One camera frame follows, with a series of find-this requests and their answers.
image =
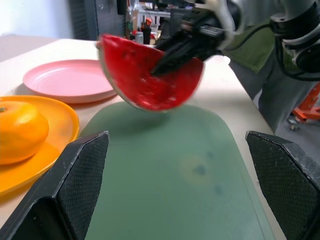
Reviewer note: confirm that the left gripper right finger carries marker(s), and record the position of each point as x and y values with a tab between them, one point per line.
287	180

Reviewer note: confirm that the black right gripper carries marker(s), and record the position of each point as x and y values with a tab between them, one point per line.
200	30

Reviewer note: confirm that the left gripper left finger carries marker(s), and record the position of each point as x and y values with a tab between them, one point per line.
62	185

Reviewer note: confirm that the red watermelon slice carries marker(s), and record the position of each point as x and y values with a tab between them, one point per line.
140	75

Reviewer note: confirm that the orange plate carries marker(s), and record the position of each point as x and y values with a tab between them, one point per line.
62	117

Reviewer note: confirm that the pink plate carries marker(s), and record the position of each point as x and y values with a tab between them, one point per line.
65	77

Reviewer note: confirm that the orange mandarin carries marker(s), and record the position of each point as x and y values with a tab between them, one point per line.
20	130

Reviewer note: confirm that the orange metal stand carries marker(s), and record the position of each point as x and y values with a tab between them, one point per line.
308	105

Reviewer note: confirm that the person in green top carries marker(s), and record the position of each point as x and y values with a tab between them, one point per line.
277	95

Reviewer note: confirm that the dark perforated panel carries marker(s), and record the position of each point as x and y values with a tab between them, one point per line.
83	18

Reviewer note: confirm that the green cutting board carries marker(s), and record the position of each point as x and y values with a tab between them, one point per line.
160	190

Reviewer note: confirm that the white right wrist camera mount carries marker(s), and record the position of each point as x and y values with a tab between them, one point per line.
228	22

